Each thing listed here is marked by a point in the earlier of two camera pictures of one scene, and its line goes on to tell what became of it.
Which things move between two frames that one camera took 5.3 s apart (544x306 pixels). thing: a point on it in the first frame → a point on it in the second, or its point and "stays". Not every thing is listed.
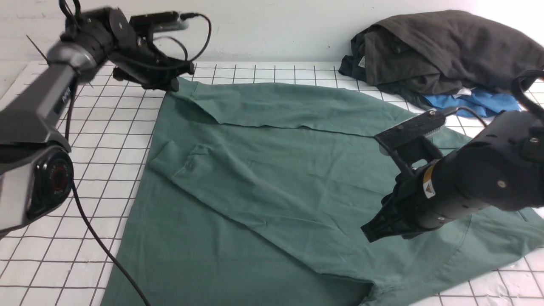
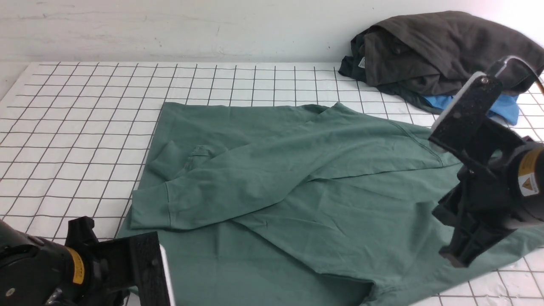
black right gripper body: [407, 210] → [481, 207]
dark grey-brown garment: [440, 52] stays
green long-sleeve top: [259, 196] stays
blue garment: [489, 103] stays
